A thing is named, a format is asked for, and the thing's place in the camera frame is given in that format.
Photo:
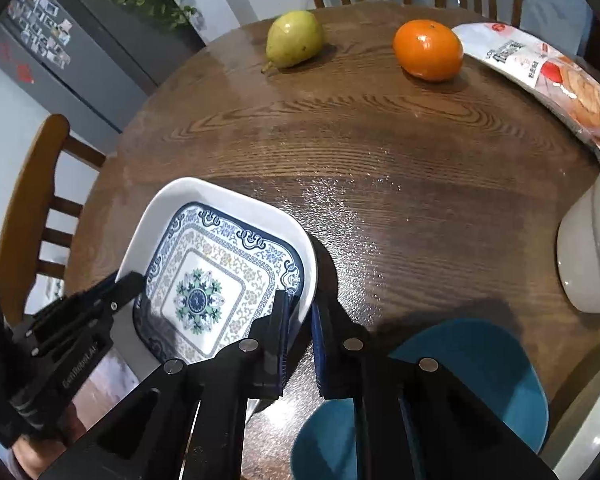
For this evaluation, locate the small cream straight-sided bowl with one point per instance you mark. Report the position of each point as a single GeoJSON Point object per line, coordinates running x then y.
{"type": "Point", "coordinates": [578, 251]}

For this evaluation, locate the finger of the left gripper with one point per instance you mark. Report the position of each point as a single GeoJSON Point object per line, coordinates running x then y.
{"type": "Point", "coordinates": [106, 298]}

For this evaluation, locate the person's left hand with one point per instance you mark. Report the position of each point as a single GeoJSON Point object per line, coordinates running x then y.
{"type": "Point", "coordinates": [28, 458]}

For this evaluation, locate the grey refrigerator with magnets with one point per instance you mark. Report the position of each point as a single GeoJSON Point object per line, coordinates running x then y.
{"type": "Point", "coordinates": [61, 55]}

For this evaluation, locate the wooden chair at left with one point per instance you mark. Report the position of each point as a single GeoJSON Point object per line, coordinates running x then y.
{"type": "Point", "coordinates": [24, 230]}

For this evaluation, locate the orange tangerine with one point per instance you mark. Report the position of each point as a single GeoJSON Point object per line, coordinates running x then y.
{"type": "Point", "coordinates": [428, 50]}

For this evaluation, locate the green pear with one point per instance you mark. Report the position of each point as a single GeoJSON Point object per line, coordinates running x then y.
{"type": "Point", "coordinates": [293, 38]}

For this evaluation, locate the teal blue plate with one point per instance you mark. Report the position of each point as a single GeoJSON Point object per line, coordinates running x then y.
{"type": "Point", "coordinates": [464, 438]}

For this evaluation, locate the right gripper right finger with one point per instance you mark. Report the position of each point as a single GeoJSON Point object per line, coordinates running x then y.
{"type": "Point", "coordinates": [377, 432]}

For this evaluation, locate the large white speckled bowl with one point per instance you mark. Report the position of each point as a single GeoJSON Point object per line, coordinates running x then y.
{"type": "Point", "coordinates": [574, 445]}

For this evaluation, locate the white snack bag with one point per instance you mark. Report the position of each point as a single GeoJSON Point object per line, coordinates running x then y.
{"type": "Point", "coordinates": [562, 86]}

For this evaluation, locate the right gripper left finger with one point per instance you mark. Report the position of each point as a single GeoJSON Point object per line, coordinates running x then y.
{"type": "Point", "coordinates": [253, 368]}

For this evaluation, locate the square blue patterned plate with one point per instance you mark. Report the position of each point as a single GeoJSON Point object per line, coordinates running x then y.
{"type": "Point", "coordinates": [212, 260]}

